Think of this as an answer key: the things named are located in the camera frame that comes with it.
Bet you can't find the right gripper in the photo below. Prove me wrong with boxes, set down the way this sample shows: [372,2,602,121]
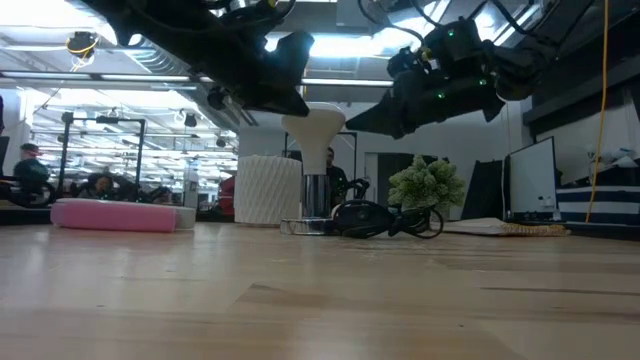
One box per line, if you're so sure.
[344,17,506,140]

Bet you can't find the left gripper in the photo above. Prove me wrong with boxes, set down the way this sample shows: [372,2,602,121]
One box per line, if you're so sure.
[189,14,310,119]

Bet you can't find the clear glass with paper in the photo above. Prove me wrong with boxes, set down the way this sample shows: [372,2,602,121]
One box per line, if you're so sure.
[280,102,347,176]

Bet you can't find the chrome lamp base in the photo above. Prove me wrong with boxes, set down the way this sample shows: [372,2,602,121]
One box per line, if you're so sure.
[279,173,346,237]

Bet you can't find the black lamp cable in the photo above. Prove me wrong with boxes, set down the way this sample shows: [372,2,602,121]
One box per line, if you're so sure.
[332,177,445,240]

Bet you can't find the green artificial succulent plant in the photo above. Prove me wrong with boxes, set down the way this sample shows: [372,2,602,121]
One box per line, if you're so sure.
[387,154,468,222]

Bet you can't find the person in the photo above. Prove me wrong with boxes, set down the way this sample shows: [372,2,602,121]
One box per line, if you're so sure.
[324,147,351,209]
[12,143,51,204]
[77,172,124,202]

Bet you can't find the white ribbed pen cup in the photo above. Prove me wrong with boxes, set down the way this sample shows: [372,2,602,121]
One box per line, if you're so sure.
[233,154,304,226]

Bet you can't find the background black robot rig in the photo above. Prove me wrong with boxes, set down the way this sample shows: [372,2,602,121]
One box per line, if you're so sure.
[57,112,147,204]

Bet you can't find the pink and white stapler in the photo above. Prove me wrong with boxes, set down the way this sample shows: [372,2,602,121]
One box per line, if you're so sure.
[49,197,197,234]

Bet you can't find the navy white striped bag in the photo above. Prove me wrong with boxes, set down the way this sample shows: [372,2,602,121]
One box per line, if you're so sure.
[555,184,640,227]

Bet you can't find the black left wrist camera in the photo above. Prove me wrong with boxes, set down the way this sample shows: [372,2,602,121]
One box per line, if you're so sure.
[267,30,316,81]

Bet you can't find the whiteboard with black frame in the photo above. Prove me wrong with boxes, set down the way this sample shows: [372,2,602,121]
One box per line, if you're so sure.
[502,135,560,223]

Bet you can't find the yellow cable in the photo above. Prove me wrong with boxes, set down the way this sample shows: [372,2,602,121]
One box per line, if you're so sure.
[585,0,611,224]

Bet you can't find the black overhead camera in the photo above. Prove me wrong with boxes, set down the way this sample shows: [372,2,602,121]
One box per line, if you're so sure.
[65,30,100,71]

